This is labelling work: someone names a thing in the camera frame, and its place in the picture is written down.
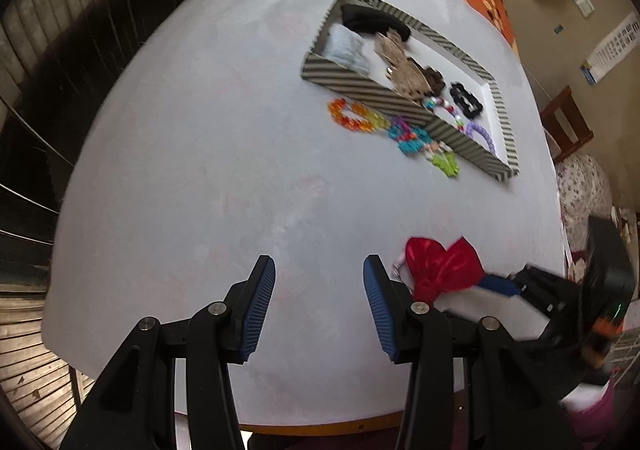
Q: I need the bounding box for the red bow hair tie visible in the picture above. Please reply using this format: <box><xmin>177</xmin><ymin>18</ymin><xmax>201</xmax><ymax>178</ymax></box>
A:
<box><xmin>392</xmin><ymin>236</ymin><xmax>487</xmax><ymax>303</ymax></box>

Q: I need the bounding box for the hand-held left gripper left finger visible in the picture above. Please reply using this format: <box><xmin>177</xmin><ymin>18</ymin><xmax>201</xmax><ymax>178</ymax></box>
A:
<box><xmin>60</xmin><ymin>255</ymin><xmax>277</xmax><ymax>450</ymax></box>

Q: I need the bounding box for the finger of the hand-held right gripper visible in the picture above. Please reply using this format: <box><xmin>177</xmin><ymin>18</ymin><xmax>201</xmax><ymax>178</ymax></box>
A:
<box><xmin>475</xmin><ymin>274</ymin><xmax>521</xmax><ymax>298</ymax></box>

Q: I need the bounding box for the black scrunchie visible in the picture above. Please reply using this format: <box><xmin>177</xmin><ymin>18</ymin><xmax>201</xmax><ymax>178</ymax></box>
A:
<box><xmin>448</xmin><ymin>82</ymin><xmax>485</xmax><ymax>119</ymax></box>

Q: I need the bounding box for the black fabric hair clip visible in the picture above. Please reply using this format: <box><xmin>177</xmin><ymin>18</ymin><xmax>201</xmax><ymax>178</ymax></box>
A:
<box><xmin>341</xmin><ymin>4</ymin><xmax>412</xmax><ymax>41</ymax></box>

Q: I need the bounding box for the wooden slatted wall panel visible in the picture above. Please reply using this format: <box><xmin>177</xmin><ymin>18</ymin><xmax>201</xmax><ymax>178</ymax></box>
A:
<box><xmin>0</xmin><ymin>0</ymin><xmax>236</xmax><ymax>431</ymax></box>

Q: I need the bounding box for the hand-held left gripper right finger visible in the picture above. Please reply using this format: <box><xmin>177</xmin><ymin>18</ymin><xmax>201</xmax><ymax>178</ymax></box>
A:
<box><xmin>362</xmin><ymin>254</ymin><xmax>583</xmax><ymax>450</ymax></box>

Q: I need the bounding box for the multicolour bead bracelet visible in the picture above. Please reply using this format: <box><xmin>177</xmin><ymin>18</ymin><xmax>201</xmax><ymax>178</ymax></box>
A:
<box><xmin>424</xmin><ymin>97</ymin><xmax>466</xmax><ymax>131</ymax></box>

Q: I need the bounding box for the wooden chair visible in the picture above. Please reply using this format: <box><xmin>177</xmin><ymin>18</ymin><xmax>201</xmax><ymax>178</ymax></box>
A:
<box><xmin>539</xmin><ymin>84</ymin><xmax>595</xmax><ymax>163</ymax></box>

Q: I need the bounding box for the floral sofa cover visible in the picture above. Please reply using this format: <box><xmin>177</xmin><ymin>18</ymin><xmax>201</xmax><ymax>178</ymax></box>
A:
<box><xmin>555</xmin><ymin>155</ymin><xmax>640</xmax><ymax>261</ymax></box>

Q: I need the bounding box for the purple bead bracelet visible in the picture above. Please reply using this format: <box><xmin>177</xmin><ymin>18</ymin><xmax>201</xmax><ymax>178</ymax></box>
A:
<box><xmin>464</xmin><ymin>122</ymin><xmax>497</xmax><ymax>153</ymax></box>

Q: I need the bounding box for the striped cardboard box tray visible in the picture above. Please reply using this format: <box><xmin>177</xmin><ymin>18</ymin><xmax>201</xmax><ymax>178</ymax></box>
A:
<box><xmin>299</xmin><ymin>0</ymin><xmax>521</xmax><ymax>185</ymax></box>

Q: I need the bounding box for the pink garment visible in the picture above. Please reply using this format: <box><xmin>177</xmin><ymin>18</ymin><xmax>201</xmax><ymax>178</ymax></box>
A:
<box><xmin>565</xmin><ymin>380</ymin><xmax>632</xmax><ymax>442</ymax></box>

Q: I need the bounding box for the grey white scrunchie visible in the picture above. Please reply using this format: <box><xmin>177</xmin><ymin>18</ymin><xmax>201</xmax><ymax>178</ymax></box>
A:
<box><xmin>322</xmin><ymin>26</ymin><xmax>371</xmax><ymax>73</ymax></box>

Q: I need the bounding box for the brown scrunchie with burlap bow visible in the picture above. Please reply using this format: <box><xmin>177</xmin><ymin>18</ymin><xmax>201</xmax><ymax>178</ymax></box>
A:
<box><xmin>374</xmin><ymin>30</ymin><xmax>446</xmax><ymax>103</ymax></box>

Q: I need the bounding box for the orange bead bracelet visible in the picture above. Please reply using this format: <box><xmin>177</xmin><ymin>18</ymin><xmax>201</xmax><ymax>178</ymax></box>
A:
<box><xmin>327</xmin><ymin>98</ymin><xmax>390</xmax><ymax>135</ymax></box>

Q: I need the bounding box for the eye chart poster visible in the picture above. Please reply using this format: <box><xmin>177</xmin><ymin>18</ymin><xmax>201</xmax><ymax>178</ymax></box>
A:
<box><xmin>580</xmin><ymin>12</ymin><xmax>640</xmax><ymax>85</ymax></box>

